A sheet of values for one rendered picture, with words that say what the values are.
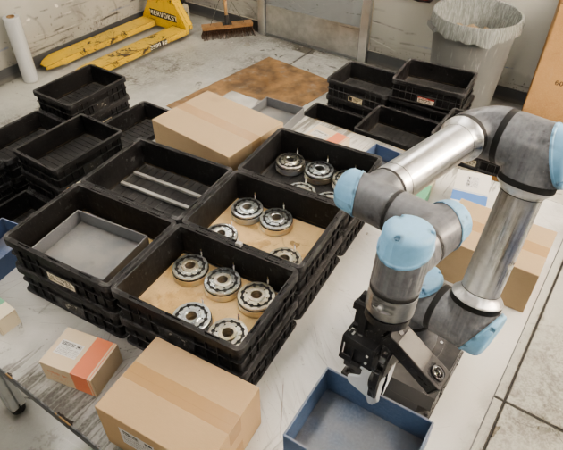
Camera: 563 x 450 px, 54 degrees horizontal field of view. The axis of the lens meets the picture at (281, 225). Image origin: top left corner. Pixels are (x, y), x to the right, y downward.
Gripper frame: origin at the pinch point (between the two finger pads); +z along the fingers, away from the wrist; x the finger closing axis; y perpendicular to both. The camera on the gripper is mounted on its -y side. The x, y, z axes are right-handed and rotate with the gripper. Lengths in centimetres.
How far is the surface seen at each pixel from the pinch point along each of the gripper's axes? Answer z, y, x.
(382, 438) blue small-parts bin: 5.5, -3.4, 2.5
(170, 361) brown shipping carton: 27, 50, 1
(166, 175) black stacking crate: 23, 108, -55
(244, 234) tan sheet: 23, 67, -47
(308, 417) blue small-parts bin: 6.2, 9.1, 6.6
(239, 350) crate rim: 18.9, 35.2, -6.6
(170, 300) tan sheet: 28, 66, -14
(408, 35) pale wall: 37, 147, -344
